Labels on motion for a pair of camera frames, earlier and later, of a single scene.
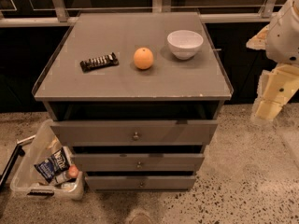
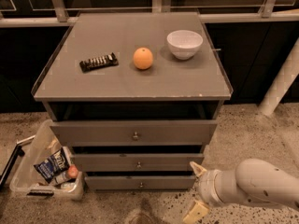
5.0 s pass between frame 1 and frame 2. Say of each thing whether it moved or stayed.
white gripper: moved
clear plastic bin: stayed
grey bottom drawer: stayed
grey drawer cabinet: stayed
